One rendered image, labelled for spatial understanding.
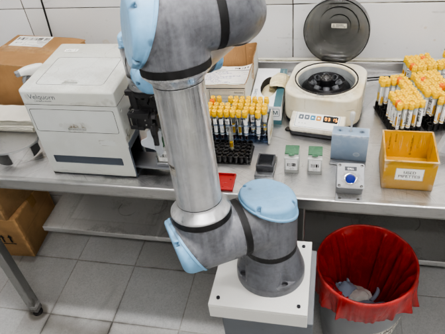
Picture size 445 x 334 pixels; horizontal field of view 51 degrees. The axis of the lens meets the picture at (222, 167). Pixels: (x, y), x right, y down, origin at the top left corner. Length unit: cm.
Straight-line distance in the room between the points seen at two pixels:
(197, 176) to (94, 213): 148
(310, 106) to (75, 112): 70
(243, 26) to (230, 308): 59
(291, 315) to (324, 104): 70
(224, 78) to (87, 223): 96
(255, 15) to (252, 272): 53
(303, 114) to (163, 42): 87
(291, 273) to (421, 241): 110
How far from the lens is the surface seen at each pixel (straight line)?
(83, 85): 132
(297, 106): 150
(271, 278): 101
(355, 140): 135
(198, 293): 218
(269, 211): 89
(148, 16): 69
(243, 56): 175
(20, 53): 190
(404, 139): 140
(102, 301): 227
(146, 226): 212
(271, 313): 103
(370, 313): 166
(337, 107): 147
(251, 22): 74
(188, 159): 79
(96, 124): 134
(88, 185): 146
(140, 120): 129
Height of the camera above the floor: 179
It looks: 41 degrees down
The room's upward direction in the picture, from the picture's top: 7 degrees counter-clockwise
